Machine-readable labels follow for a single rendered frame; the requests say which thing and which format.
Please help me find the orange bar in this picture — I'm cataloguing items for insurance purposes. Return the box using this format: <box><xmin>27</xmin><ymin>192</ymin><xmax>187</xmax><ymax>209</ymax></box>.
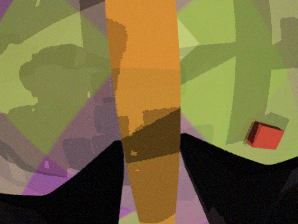
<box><xmin>105</xmin><ymin>0</ymin><xmax>181</xmax><ymax>224</ymax></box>

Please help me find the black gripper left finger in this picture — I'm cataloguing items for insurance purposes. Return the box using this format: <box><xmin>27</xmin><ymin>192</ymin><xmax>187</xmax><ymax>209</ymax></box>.
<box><xmin>0</xmin><ymin>140</ymin><xmax>125</xmax><ymax>224</ymax></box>

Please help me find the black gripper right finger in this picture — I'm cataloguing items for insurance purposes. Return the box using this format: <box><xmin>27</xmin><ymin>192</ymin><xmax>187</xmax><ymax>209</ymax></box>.
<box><xmin>180</xmin><ymin>133</ymin><xmax>298</xmax><ymax>224</ymax></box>

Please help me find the red cube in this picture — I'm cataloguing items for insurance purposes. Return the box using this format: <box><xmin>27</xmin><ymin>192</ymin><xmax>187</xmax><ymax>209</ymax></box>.
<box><xmin>246</xmin><ymin>121</ymin><xmax>285</xmax><ymax>149</ymax></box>

